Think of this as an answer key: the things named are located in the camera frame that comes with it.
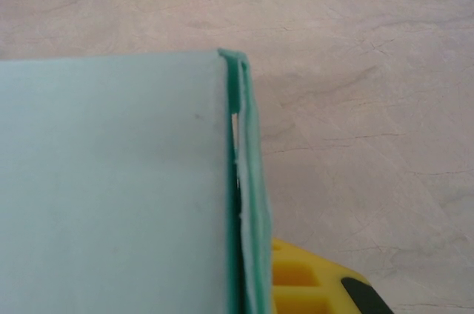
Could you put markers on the teal paper box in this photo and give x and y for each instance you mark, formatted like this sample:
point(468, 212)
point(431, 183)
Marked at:
point(111, 180)

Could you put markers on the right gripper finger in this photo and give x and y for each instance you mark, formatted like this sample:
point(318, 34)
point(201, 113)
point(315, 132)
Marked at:
point(307, 284)

